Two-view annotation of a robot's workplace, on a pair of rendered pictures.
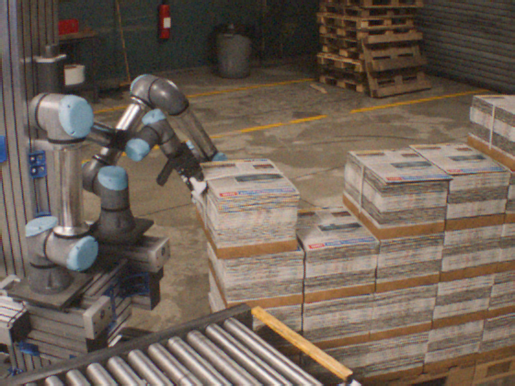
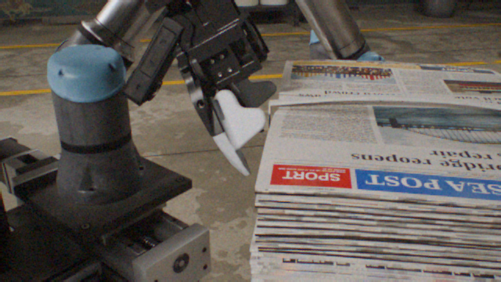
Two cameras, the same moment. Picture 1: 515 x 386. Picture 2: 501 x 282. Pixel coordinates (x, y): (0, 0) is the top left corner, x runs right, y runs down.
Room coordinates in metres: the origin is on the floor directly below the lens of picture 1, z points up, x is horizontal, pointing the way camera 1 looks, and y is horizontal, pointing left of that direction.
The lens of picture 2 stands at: (1.73, 0.01, 1.24)
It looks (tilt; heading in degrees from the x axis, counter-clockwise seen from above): 25 degrees down; 24
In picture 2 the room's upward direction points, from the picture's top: straight up
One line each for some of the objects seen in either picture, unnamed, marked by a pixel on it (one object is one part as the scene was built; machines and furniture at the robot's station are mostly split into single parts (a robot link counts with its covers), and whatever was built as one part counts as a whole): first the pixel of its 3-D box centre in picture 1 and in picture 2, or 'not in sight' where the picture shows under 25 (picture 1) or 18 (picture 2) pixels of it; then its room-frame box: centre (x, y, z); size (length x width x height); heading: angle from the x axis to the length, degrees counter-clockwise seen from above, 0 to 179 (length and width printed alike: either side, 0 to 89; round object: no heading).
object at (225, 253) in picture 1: (251, 240); not in sight; (2.12, 0.02, 0.86); 0.29 x 0.16 x 0.04; 106
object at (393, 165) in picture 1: (398, 164); not in sight; (2.37, -0.55, 1.06); 0.37 x 0.29 x 0.01; 14
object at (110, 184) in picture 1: (112, 186); (89, 92); (2.30, 0.55, 0.98); 0.13 x 0.12 x 0.14; 45
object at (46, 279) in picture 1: (48, 270); not in sight; (1.83, 0.69, 0.87); 0.15 x 0.15 x 0.10
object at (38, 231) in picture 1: (44, 239); not in sight; (1.82, 0.68, 0.98); 0.13 x 0.12 x 0.14; 60
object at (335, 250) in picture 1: (353, 311); not in sight; (2.36, -0.41, 0.42); 1.17 x 0.39 x 0.83; 105
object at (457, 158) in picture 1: (456, 157); not in sight; (2.48, -0.82, 1.06); 0.37 x 0.28 x 0.01; 14
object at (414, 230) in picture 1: (392, 211); not in sight; (2.39, -0.54, 0.86); 0.38 x 0.29 x 0.04; 14
